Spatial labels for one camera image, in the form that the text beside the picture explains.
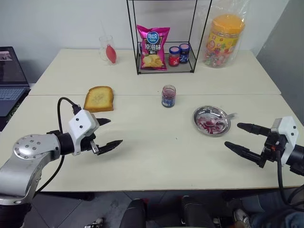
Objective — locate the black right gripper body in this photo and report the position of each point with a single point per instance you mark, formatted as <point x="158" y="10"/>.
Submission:
<point x="273" y="148"/>

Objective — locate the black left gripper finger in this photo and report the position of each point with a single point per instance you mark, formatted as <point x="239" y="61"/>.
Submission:
<point x="104" y="121"/>
<point x="110" y="145"/>

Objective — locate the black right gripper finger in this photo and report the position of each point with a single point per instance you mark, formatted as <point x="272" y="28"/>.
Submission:
<point x="242" y="150"/>
<point x="253" y="128"/>

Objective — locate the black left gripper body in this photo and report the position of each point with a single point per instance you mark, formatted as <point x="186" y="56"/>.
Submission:
<point x="94" y="145"/>

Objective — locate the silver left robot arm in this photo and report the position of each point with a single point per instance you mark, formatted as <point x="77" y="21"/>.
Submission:
<point x="26" y="152"/>

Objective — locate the slice of toast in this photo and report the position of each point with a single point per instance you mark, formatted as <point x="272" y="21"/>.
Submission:
<point x="99" y="98"/>

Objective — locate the open glass jam jar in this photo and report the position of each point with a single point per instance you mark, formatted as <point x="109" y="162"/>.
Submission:
<point x="168" y="97"/>

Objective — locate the red label jam jar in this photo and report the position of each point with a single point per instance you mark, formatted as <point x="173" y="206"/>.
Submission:
<point x="174" y="58"/>

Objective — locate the blue label jam jar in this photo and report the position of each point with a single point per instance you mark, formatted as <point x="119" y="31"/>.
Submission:
<point x="184" y="54"/>

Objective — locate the metal spoon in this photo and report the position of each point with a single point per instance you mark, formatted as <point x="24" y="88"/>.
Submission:
<point x="225" y="117"/>

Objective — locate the round metal plate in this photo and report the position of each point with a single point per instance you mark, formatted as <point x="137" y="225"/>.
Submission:
<point x="202" y="116"/>

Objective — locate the white sneaker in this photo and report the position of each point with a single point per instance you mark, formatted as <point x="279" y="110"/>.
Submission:
<point x="241" y="217"/>

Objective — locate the red bulb in cup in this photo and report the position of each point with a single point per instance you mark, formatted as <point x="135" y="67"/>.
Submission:
<point x="111" y="54"/>

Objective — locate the blue jeans leg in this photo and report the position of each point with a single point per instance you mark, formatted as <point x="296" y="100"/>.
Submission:
<point x="273" y="219"/>

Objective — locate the dark rounded shape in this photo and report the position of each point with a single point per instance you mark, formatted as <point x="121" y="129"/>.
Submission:
<point x="197" y="211"/>
<point x="133" y="213"/>

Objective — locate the clear glass cup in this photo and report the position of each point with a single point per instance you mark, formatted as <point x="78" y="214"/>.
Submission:
<point x="103" y="45"/>

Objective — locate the pink potato chips bag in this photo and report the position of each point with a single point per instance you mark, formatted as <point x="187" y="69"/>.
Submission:
<point x="153" y="47"/>

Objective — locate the orange lid candy jar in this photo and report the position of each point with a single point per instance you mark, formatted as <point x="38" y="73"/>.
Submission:
<point x="225" y="38"/>

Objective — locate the grey laptop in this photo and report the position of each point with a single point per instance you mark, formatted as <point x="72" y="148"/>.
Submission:
<point x="12" y="71"/>

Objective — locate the clear plastic bag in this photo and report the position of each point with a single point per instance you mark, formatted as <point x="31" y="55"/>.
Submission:
<point x="237" y="9"/>

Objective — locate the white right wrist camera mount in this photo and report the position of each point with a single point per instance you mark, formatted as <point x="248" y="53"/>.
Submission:
<point x="288" y="133"/>

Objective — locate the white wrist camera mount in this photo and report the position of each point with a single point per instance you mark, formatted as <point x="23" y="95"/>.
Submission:
<point x="288" y="133"/>
<point x="80" y="123"/>

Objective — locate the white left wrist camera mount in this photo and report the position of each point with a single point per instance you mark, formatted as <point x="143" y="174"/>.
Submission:
<point x="80" y="123"/>

